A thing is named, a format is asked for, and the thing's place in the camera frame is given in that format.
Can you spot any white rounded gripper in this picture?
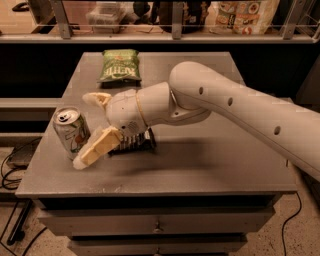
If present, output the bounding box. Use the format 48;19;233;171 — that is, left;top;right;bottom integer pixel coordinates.
73;89;147;170

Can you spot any silver 7up soda can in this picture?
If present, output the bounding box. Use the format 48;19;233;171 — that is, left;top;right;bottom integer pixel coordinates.
53;107;91;159

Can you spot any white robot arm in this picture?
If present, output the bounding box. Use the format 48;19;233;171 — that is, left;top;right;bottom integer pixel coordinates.
73;61;320;180

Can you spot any dark chocolate bar wrapper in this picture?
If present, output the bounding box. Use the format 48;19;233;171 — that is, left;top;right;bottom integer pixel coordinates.
108;128;156;156

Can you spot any green chip bag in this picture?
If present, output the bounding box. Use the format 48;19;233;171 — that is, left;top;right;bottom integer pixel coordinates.
99;49;141;82

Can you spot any grey power adapter box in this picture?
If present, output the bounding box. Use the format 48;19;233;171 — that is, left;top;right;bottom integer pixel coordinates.
6;144;37;168

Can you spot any clear plastic container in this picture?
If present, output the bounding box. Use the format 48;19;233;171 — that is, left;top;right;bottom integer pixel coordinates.
86;1;125;34

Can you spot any metal drawer knob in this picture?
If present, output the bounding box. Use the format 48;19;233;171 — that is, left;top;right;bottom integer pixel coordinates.
153;222;163;234

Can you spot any grey drawer cabinet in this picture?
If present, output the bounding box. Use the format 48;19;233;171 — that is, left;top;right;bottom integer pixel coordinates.
15;51;298;256

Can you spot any dark bag on shelf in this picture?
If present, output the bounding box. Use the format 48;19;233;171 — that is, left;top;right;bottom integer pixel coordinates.
152;0;211;34

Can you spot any white printed snack bag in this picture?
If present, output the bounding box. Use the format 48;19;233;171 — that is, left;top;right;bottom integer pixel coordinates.
209;0;280;35

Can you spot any grey metal shelf rail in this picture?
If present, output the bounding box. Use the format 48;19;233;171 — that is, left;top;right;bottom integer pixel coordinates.
0;0;320;44

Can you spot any black floor cables left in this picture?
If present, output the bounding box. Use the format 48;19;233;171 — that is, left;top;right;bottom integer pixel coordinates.
0;138;48;256

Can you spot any black floor cable right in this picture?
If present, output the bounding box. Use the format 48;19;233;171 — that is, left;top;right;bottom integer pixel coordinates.
280;191;303;256

